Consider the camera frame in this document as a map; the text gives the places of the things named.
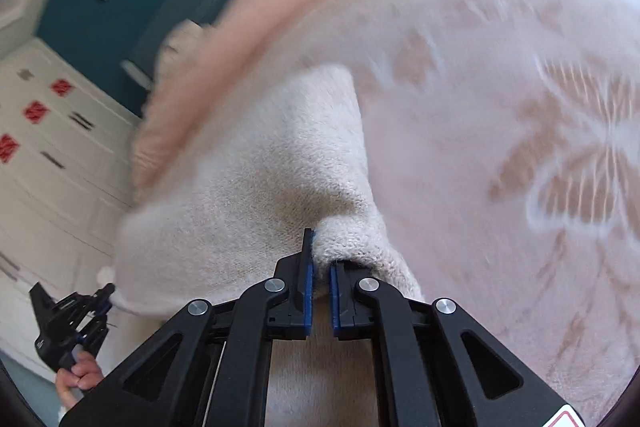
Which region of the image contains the cream knitted sweater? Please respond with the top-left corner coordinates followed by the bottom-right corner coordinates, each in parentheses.
top-left (101, 64), bottom-right (422, 319)

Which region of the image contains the left hand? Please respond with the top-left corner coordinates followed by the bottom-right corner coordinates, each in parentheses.
top-left (54, 351), bottom-right (104, 410)

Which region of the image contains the white wardrobe with red stickers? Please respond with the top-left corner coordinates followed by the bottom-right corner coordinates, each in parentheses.
top-left (1, 38), bottom-right (139, 365)

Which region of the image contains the pink butterfly bedspread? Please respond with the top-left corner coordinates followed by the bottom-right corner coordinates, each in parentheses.
top-left (240, 0), bottom-right (640, 423)

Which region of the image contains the cream plush pillow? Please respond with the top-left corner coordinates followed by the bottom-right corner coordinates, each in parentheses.
top-left (154, 20), bottom-right (212, 86)

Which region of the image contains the pink folded duvet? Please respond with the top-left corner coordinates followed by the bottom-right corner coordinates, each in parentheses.
top-left (130, 0), bottom-right (452, 203)

